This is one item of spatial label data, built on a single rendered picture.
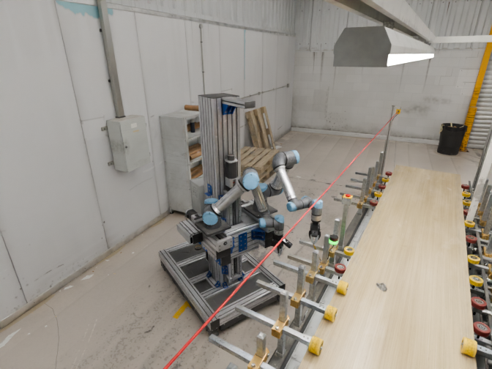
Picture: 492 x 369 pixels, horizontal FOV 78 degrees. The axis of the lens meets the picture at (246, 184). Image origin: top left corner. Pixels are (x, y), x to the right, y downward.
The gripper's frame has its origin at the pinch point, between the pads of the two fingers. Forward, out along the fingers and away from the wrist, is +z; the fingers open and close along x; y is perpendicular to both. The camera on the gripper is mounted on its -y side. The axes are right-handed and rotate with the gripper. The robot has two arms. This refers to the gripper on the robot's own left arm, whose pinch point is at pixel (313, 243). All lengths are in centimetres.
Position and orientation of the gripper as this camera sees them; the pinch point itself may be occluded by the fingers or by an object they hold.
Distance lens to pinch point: 244.5
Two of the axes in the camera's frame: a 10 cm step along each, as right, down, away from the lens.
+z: 0.1, 9.2, 3.9
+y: 2.0, -3.8, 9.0
